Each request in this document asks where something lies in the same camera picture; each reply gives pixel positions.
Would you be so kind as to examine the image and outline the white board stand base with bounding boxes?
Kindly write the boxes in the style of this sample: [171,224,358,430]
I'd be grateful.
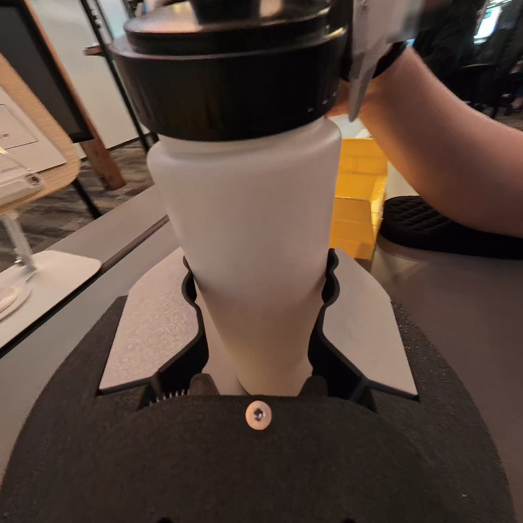
[0,212,102,348]

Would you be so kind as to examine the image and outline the wooden instruction sheet board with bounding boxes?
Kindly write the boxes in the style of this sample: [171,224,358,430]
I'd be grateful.
[0,53,81,213]

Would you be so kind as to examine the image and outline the white plastic bottle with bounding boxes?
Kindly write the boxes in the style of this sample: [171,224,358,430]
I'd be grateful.
[146,116,343,396]

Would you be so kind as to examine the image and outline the black metal frame legs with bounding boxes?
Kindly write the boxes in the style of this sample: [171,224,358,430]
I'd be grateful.
[80,0,158,153]

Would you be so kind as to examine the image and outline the brown wooden leg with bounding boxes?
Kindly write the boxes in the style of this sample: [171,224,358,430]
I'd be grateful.
[22,0,126,190]

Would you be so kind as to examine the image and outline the black wristband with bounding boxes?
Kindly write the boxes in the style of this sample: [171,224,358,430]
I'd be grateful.
[374,41,409,78]

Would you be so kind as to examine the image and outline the black bottle lid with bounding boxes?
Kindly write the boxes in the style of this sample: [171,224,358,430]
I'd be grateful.
[110,0,352,141]

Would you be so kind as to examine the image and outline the black office chair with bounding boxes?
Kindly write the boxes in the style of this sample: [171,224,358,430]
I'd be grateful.
[462,61,523,119]

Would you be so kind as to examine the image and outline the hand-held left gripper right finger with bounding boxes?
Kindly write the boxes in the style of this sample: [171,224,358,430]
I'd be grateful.
[307,247,418,400]

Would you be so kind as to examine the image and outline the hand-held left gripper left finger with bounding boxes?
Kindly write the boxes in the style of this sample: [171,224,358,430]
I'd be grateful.
[98,255,209,396]

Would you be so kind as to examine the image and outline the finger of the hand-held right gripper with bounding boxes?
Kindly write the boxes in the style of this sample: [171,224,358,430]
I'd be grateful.
[347,0,423,122]

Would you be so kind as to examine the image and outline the black textured mat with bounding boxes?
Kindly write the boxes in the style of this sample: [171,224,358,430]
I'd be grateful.
[379,195,523,260]

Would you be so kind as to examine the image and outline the yellow plastic bin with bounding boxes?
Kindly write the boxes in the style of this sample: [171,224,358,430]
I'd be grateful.
[329,138,388,260]

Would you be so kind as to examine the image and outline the person's right hand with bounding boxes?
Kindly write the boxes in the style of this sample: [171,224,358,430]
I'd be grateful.
[327,75,383,124]

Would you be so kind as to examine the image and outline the person's right forearm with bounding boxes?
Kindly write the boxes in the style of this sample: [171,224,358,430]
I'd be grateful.
[360,49,523,238]

